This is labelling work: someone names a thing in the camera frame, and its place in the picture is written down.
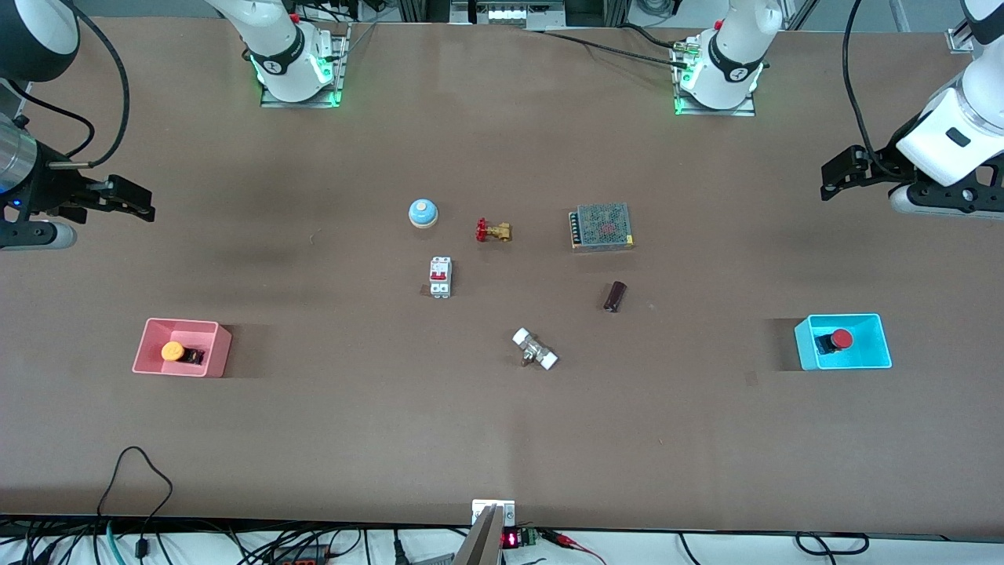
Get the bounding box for metal fitting white caps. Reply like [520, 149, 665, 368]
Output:
[511, 327, 559, 371]

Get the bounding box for red power strip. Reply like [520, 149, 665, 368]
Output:
[271, 544, 334, 565]

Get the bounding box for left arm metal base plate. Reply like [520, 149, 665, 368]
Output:
[673, 38, 757, 118]

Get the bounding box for pink plastic bin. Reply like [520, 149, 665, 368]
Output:
[132, 318, 233, 379]

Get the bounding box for black cable loop below table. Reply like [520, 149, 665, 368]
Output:
[794, 532, 871, 556]

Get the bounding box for red clip lead wire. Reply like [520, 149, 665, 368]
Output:
[538, 530, 609, 565]

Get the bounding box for grey metal camera bar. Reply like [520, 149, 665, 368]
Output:
[453, 505, 504, 565]

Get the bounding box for black cable at table back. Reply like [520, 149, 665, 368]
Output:
[527, 24, 691, 65]

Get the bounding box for cyan plastic bin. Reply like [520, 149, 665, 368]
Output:
[794, 313, 893, 371]

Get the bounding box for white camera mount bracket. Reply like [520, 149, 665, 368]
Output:
[471, 499, 517, 527]

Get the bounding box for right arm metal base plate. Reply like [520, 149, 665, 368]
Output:
[260, 24, 351, 109]

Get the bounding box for metal mesh power supply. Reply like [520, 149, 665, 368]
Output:
[569, 203, 636, 252]

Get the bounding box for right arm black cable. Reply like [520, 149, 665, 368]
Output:
[6, 0, 132, 169]

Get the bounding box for aluminium frame with lights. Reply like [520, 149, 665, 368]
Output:
[449, 0, 567, 29]

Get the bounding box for thin black looped cable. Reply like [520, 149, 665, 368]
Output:
[96, 446, 175, 522]

